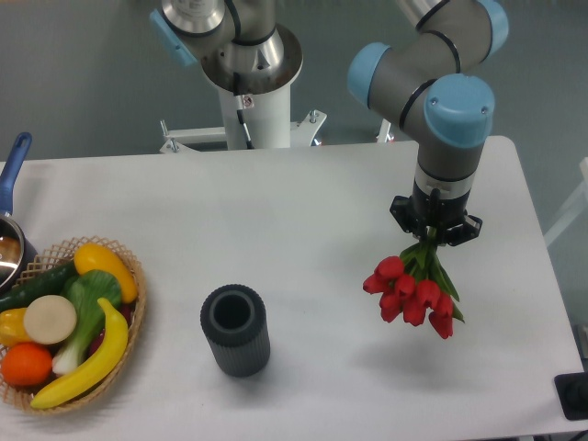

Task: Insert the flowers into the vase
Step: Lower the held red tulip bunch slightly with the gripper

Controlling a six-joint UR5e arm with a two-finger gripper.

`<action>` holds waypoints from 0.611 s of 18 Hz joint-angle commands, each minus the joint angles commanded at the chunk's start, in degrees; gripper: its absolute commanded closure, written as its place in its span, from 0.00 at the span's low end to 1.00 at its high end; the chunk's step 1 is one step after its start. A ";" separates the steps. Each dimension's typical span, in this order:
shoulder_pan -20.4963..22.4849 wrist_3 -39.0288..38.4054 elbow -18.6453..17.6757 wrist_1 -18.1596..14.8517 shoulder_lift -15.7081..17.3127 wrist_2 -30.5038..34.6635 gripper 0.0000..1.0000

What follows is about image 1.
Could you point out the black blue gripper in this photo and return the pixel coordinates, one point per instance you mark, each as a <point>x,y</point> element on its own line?
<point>420,213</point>

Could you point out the red tulip bouquet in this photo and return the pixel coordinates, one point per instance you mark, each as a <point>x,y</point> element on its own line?
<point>414,286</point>

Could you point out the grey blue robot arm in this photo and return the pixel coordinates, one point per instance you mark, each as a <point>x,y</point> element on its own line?
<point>424,90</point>

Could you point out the dark grey ribbed vase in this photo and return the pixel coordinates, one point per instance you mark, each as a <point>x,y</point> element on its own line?
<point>233,319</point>

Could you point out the black device at edge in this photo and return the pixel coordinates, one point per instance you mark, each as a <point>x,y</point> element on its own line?
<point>572,393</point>

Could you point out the red fruit in basket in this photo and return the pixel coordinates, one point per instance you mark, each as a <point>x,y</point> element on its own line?
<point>127,311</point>

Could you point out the yellow banana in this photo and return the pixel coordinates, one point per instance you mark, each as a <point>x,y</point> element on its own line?
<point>94,369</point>

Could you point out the yellow lemon squash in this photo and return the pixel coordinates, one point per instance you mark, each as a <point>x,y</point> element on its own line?
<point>94,256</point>

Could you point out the green bok choy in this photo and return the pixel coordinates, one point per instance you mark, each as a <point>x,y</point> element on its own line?
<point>83,293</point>

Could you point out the dark green cucumber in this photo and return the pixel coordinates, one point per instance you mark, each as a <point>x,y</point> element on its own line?
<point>50,282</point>

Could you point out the beige round disc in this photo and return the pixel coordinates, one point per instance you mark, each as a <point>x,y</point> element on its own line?
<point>50,319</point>

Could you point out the orange fruit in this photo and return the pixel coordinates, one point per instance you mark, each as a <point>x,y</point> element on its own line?
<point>26,365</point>

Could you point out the yellow bell pepper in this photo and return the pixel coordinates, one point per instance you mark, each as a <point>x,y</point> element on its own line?
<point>12,329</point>

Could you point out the woven wicker basket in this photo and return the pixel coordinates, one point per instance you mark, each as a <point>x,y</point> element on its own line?
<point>58,254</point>

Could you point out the white frame at right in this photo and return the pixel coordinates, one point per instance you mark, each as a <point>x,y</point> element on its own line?
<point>574,205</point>

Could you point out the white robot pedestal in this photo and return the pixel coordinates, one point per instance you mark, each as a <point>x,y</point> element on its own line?
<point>253,85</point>

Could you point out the blue handled saucepan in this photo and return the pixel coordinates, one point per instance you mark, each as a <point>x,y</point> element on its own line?
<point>16,250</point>

